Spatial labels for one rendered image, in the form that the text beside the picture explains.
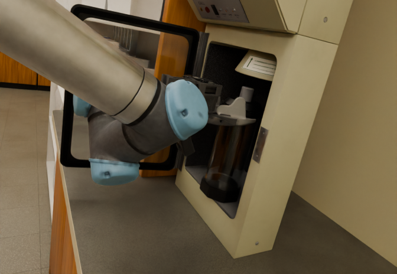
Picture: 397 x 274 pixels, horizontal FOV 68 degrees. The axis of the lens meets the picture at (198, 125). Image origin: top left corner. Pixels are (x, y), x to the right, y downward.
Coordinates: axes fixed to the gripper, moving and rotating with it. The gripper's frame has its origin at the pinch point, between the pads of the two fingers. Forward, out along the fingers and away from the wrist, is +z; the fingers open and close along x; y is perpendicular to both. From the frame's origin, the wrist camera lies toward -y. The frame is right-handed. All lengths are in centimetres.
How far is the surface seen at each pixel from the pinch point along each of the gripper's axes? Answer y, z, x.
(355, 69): 15.7, 39.8, 2.3
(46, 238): -122, -29, 118
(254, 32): 18.5, -3.2, -2.4
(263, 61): 13.3, 0.2, -3.3
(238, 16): 20.7, -7.5, -2.0
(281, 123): 3.1, -0.8, -14.0
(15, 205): -122, -47, 158
